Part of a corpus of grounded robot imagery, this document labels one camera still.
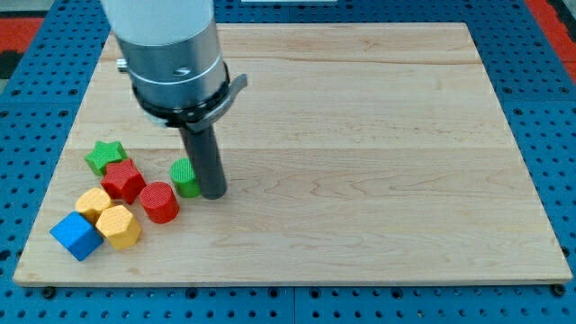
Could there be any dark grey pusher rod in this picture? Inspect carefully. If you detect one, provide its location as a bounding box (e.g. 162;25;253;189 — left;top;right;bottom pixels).
179;126;227;200

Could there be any black gripper mount clamp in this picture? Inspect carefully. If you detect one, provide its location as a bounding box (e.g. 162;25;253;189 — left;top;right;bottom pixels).
132;74;248;132

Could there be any green cylinder block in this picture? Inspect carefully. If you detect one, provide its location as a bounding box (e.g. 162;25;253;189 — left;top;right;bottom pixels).
169;157;201;198

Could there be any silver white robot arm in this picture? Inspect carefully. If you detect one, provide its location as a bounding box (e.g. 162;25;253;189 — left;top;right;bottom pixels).
101;0;248;200

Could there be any red cylinder block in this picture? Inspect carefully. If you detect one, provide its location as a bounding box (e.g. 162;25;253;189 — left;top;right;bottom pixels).
139;182;180;224

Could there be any red star block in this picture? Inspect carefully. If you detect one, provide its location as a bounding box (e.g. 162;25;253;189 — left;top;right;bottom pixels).
101;158;147;204

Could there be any green star block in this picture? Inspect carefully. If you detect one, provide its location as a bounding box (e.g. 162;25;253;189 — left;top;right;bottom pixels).
84;141;128;176

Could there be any yellow hexagon block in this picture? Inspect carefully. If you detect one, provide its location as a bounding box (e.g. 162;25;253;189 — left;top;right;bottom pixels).
95;205;142;250

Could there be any yellow round block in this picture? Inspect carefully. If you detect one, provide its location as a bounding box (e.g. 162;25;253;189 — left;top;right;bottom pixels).
75;187;114;225

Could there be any blue cube block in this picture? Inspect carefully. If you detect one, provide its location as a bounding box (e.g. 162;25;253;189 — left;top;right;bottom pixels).
49;211;104;261

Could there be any wooden board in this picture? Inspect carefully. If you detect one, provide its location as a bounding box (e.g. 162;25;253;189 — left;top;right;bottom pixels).
13;22;572;287

